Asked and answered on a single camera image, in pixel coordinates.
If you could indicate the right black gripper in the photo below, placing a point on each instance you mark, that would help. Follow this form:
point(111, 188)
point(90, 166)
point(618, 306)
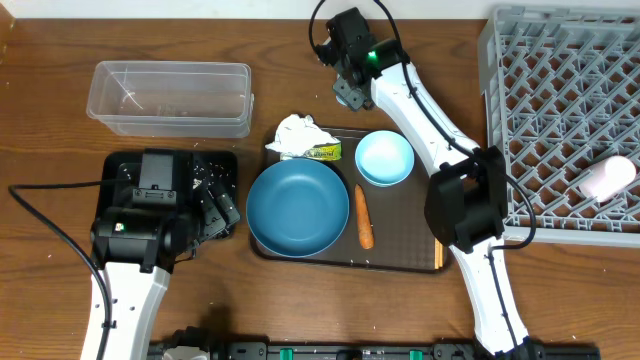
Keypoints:
point(345, 89)

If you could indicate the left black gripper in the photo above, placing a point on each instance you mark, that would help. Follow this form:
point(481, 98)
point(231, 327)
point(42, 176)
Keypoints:
point(221, 216)

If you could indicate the dark blue bowl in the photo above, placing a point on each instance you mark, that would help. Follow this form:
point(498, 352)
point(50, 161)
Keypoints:
point(297, 208)

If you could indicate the pale pink cup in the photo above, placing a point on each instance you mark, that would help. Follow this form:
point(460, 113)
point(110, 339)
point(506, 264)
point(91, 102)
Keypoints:
point(607, 178)

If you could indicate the light blue cup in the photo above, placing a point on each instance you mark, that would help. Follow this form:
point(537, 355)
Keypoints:
point(340, 100)

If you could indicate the pile of white rice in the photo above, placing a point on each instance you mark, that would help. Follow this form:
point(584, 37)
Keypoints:
point(213, 175)

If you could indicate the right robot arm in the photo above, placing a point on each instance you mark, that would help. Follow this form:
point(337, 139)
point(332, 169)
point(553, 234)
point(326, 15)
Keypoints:
point(466, 202)

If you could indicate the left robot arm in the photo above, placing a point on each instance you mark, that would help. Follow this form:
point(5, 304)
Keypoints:
point(135, 252)

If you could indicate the grey dishwasher rack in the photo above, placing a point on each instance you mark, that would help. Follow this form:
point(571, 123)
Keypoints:
point(561, 90)

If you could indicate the black rectangular tray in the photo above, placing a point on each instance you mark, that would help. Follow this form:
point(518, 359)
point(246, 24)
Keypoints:
point(217, 219)

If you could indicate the yellow green wrapper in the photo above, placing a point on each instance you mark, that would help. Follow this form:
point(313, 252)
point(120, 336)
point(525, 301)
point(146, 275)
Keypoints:
point(327, 153)

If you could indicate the crumpled white tissue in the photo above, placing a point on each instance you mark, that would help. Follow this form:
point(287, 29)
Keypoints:
point(296, 134)

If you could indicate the light blue small bowl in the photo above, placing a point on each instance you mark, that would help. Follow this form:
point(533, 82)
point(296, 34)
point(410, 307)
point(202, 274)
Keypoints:
point(384, 158)

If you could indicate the clear plastic bin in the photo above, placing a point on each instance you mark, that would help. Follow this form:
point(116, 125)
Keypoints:
point(172, 98)

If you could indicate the dark brown serving tray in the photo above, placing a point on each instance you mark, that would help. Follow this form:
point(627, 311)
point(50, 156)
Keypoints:
point(403, 240)

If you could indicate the orange carrot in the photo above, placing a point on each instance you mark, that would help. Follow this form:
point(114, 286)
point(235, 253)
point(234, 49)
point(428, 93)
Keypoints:
point(365, 232)

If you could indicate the wooden chopstick inner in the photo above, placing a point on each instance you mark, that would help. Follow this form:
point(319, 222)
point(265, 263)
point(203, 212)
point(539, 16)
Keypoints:
point(436, 254)

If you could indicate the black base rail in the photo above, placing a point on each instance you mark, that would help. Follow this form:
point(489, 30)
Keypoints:
point(196, 343)

